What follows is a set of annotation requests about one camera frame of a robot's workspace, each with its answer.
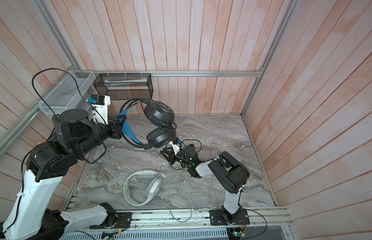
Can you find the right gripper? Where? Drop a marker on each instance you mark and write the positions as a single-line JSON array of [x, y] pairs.
[[173, 158]]

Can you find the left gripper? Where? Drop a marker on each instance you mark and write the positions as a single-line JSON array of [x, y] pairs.
[[115, 123]]

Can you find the black headphones with blue band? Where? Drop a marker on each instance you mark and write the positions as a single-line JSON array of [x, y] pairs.
[[159, 114]]

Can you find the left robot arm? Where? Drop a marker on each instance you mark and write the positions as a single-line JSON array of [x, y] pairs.
[[44, 168]]

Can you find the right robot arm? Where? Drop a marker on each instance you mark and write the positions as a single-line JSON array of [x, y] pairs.
[[230, 173]]

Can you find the white headphones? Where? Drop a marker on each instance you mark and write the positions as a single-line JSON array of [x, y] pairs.
[[151, 190]]

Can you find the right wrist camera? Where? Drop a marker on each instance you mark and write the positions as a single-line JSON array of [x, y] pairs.
[[176, 145]]

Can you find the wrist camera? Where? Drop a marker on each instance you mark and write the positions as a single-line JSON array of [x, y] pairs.
[[176, 145], [100, 103]]

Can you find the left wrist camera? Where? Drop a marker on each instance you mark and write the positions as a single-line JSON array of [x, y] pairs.
[[100, 103]]

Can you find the black wire mesh basket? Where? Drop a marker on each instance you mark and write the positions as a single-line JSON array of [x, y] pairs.
[[124, 86]]

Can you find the white wire mesh shelf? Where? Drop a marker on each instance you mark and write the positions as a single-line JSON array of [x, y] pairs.
[[67, 93]]

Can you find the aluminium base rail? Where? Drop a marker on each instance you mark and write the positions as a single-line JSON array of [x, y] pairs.
[[266, 223]]

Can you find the aluminium wall frame rail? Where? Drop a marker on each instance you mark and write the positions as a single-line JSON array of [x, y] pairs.
[[202, 55]]

